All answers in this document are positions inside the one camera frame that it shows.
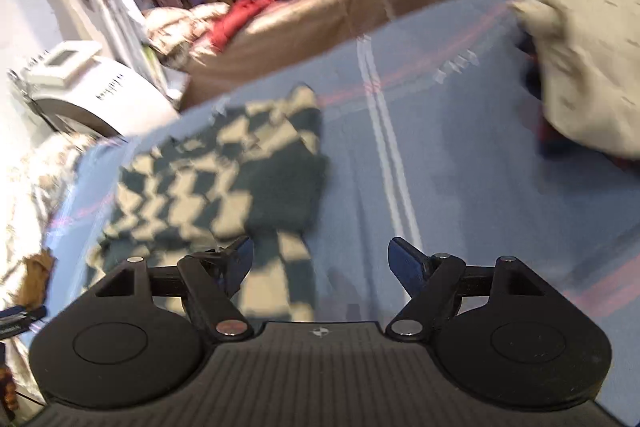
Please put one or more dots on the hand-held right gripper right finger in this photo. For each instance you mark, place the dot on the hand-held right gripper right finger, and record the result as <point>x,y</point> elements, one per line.
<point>404,263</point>

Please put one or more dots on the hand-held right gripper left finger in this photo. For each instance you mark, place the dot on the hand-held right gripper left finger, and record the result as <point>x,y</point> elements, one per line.
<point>241,259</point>

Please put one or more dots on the dark and cream checkered garment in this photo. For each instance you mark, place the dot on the dark and cream checkered garment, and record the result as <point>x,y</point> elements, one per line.
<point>220,177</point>

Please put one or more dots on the blue striped bed sheet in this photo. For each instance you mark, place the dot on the blue striped bed sheet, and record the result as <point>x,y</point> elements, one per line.
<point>450,147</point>

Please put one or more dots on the brown glove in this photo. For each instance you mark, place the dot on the brown glove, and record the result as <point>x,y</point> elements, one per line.
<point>36,277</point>

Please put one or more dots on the white floral fabric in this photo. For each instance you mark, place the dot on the white floral fabric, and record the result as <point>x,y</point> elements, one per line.
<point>35,197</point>

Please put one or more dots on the white appliance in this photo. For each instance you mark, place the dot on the white appliance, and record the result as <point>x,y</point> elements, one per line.
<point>90,87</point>

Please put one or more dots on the white patterned blanket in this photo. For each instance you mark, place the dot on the white patterned blanket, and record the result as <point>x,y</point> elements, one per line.
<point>175,29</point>

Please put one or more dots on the tan quilt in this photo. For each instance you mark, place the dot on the tan quilt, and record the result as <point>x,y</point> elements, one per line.
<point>320,22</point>

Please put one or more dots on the cream dotted garment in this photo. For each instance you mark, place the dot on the cream dotted garment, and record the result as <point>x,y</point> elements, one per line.
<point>580,32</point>

